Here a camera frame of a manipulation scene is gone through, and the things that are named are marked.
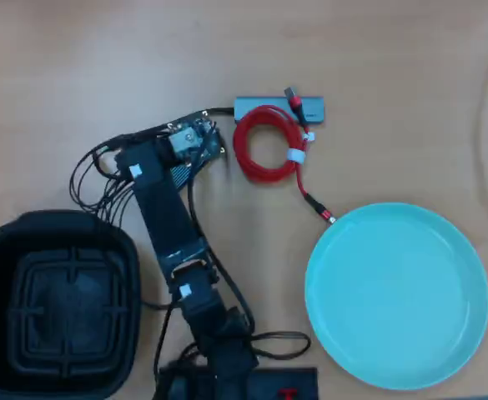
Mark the black square storage case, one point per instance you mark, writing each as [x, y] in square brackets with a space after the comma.
[56, 300]

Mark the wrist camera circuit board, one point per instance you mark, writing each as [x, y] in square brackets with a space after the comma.
[191, 139]

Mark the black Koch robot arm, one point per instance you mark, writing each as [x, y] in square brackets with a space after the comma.
[168, 221]

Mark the green round bowl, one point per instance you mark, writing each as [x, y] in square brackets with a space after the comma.
[393, 296]

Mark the dark ribbed SSD enclosure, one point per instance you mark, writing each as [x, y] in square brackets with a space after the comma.
[182, 177]

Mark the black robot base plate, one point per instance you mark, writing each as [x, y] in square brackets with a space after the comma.
[285, 377]

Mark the grey USB hub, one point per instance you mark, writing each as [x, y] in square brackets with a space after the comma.
[314, 108]

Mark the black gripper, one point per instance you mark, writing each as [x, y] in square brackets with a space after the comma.
[165, 152]

